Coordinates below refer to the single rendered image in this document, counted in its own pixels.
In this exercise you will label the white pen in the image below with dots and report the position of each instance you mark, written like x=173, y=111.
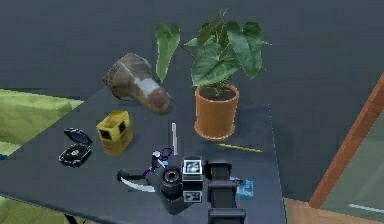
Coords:
x=174, y=138

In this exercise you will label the black open round case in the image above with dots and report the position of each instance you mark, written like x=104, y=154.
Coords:
x=76, y=153

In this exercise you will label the brown wooden framed panel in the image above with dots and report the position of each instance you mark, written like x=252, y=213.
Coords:
x=346, y=143

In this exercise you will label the dark grey table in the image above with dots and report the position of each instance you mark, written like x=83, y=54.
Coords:
x=50, y=181

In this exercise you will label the yellow pencil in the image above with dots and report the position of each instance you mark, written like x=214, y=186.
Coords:
x=240, y=148

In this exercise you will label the green plant in orange pot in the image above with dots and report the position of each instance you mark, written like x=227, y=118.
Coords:
x=216, y=113

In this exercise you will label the green bed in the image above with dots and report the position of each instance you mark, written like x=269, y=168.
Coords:
x=26, y=116

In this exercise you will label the yellow box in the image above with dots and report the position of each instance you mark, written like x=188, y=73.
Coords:
x=115, y=133

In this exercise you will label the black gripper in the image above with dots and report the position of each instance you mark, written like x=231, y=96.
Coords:
x=171, y=183

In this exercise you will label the blue card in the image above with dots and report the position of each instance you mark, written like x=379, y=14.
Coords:
x=246, y=189

